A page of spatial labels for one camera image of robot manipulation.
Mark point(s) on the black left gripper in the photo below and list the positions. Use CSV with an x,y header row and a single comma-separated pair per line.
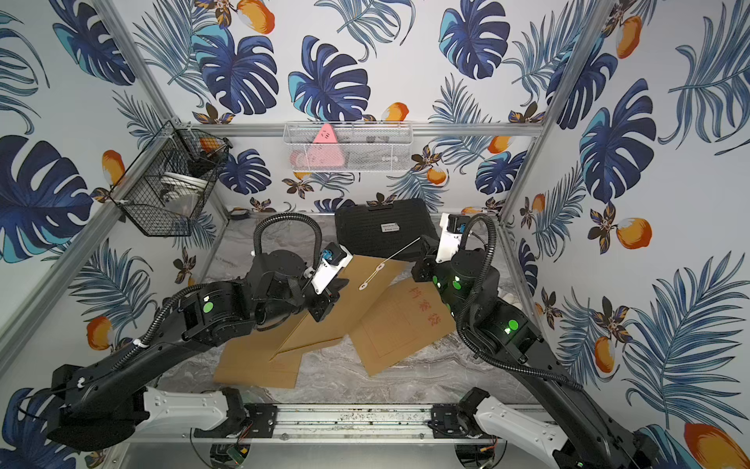
x,y
324,299

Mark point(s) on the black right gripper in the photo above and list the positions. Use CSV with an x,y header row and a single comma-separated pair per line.
x,y
429,266

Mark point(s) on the brown kraft file bag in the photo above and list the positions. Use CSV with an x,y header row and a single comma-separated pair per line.
x,y
253,361

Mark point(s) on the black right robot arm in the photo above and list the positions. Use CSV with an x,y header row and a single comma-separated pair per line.
x,y
581,434

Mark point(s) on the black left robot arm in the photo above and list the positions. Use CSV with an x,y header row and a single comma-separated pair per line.
x,y
99,406

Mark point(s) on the brown file bag stack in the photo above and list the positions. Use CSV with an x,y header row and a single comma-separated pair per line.
x,y
405,319

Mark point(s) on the black plastic tool case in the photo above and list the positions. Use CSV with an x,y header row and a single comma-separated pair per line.
x,y
380,232

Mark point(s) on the black round tape roll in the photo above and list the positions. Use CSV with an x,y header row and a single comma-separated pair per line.
x,y
238,214

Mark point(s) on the pink triangular item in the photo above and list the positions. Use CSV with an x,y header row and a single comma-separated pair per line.
x,y
324,152

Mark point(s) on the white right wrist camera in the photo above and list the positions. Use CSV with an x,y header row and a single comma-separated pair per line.
x,y
452,229

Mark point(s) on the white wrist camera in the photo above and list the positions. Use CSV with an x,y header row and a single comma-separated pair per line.
x,y
335,257
452,229

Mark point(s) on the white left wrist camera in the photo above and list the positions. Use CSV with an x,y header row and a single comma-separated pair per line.
x,y
335,257

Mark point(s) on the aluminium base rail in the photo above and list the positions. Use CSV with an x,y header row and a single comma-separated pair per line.
x,y
378,424

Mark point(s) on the clear wall shelf basket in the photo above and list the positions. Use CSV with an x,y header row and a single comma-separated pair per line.
x,y
368,146

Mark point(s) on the black wire basket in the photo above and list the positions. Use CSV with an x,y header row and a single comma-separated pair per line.
x,y
165,190

